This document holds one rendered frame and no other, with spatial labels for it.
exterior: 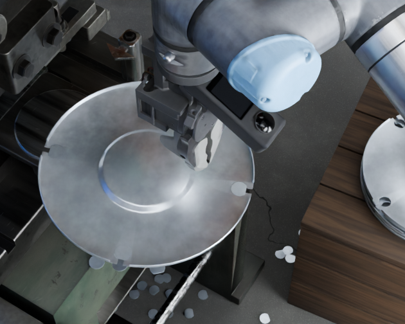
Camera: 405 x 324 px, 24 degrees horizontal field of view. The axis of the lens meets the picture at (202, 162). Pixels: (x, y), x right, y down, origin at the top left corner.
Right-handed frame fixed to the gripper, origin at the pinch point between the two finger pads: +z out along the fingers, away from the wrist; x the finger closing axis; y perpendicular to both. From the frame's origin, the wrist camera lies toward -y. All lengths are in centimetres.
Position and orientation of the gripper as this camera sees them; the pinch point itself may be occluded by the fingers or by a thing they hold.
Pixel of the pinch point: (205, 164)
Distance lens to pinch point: 115.6
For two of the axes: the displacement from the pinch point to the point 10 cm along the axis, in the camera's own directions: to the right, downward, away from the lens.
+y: -8.4, -4.6, 3.0
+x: -5.5, 7.0, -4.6
